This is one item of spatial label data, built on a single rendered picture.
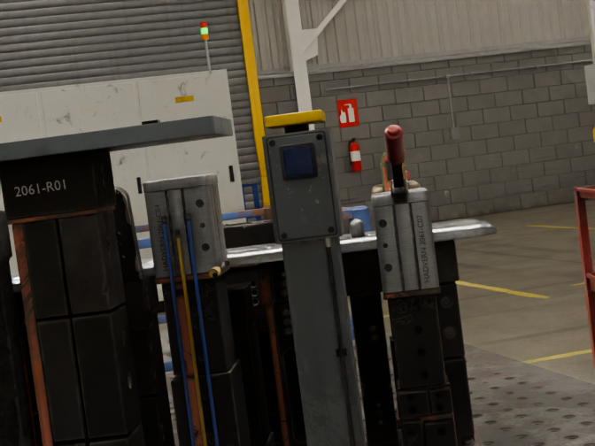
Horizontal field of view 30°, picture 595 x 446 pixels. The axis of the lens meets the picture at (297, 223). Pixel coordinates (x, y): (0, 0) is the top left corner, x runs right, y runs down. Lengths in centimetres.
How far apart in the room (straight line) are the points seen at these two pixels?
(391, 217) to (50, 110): 823
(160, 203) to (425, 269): 32
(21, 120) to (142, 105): 100
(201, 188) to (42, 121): 816
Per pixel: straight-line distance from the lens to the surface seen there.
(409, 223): 129
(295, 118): 114
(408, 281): 130
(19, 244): 119
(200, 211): 131
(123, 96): 950
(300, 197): 113
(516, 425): 164
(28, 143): 115
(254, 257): 142
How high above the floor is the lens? 111
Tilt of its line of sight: 3 degrees down
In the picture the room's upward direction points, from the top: 7 degrees counter-clockwise
